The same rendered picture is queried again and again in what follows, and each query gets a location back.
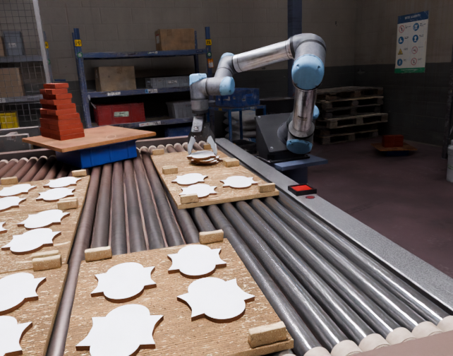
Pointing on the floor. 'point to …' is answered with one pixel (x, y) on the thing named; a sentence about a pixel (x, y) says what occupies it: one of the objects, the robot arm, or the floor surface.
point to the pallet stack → (347, 114)
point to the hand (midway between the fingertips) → (202, 155)
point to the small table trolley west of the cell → (231, 115)
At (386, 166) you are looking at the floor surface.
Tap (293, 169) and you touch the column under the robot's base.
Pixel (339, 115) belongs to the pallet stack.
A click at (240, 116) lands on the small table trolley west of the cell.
